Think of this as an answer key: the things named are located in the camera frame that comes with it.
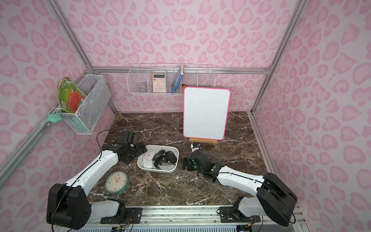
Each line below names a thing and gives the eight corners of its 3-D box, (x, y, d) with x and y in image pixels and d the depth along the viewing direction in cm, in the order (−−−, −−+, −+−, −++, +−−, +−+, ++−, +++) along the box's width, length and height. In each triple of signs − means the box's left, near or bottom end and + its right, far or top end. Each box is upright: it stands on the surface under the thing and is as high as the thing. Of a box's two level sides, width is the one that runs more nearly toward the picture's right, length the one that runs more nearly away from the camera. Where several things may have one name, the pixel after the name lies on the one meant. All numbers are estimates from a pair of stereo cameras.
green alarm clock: (104, 194, 82) (101, 192, 79) (111, 173, 90) (109, 171, 87) (125, 194, 82) (123, 192, 79) (131, 173, 90) (129, 171, 87)
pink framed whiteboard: (184, 143, 103) (182, 108, 78) (185, 122, 116) (183, 87, 90) (223, 142, 103) (234, 108, 77) (220, 122, 116) (228, 86, 90)
